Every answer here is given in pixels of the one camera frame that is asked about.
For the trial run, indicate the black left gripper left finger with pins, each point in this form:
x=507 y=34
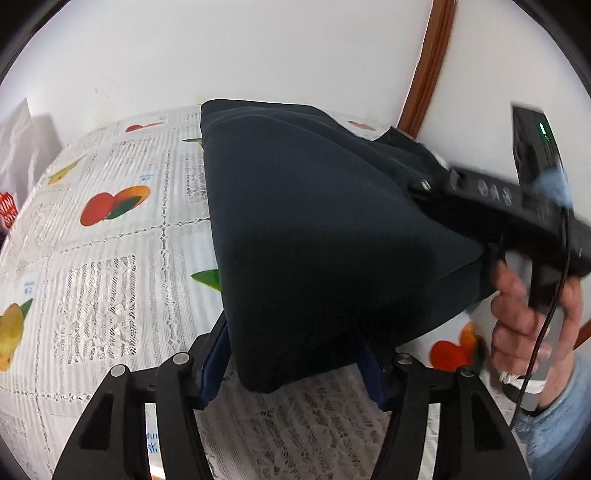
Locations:
x=110 y=439

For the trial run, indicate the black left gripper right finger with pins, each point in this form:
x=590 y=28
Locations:
x=474 y=440

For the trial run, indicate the black Li-Ning sweatshirt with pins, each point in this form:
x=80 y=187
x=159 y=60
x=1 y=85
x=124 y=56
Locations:
x=321 y=249

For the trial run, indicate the blue denim sleeve forearm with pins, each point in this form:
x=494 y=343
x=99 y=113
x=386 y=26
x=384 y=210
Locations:
x=557 y=439

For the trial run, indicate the person's right hand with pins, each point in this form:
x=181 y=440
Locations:
x=517 y=328

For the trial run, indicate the white lace fruit tablecloth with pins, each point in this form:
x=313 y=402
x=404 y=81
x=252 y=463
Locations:
x=111 y=261

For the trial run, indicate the white Miniso plastic bag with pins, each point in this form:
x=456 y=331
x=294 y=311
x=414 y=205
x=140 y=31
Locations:
x=28 y=146

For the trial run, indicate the brown wooden door frame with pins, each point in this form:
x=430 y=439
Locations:
x=428 y=69

